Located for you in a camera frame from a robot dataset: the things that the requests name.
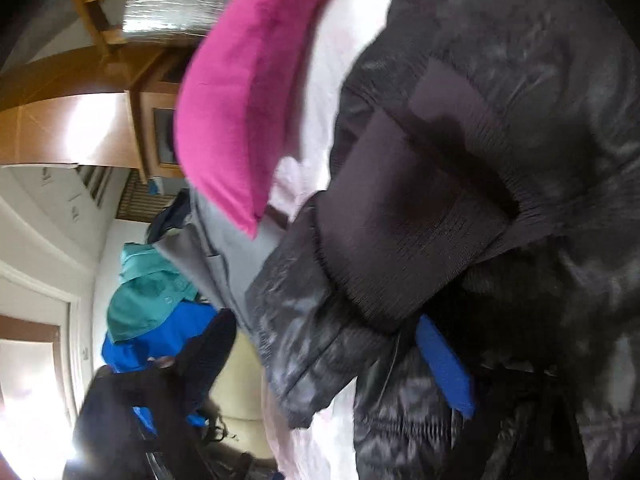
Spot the brown framed door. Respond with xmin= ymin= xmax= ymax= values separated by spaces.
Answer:
xmin=0 ymin=310 xmax=76 ymax=466

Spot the blue jacket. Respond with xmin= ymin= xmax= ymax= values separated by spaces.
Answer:
xmin=101 ymin=300 xmax=221 ymax=436

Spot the white textured blanket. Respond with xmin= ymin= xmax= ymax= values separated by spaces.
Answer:
xmin=257 ymin=0 xmax=396 ymax=480

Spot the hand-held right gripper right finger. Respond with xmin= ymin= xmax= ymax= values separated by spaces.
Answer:
xmin=416 ymin=315 xmax=497 ymax=480

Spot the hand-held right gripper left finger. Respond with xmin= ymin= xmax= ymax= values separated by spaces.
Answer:
xmin=172 ymin=309 xmax=239 ymax=429

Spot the wooden cabinet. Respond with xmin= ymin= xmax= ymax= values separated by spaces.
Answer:
xmin=122 ymin=50 xmax=201 ymax=183

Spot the slatted wooden vent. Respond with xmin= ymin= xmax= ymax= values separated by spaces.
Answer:
xmin=116 ymin=167 xmax=173 ymax=223

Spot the black puffer jacket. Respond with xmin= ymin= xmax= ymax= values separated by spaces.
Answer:
xmin=247 ymin=0 xmax=640 ymax=480

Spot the wooden ladder frame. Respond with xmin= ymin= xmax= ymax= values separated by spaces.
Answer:
xmin=65 ymin=0 xmax=136 ymax=56

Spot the beige cushion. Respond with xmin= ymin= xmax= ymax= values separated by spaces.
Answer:
xmin=210 ymin=332 xmax=281 ymax=461

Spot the dark navy garment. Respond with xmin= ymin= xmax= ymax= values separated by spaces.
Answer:
xmin=145 ymin=187 xmax=193 ymax=246

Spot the black bag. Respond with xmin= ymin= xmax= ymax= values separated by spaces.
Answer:
xmin=62 ymin=350 xmax=281 ymax=480

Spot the grey garment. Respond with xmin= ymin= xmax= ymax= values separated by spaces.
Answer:
xmin=155 ymin=187 xmax=286 ymax=331

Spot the teal jacket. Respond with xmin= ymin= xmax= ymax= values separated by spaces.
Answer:
xmin=106 ymin=242 xmax=201 ymax=343

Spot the pink pillow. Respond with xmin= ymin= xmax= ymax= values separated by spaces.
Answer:
xmin=175 ymin=0 xmax=333 ymax=240

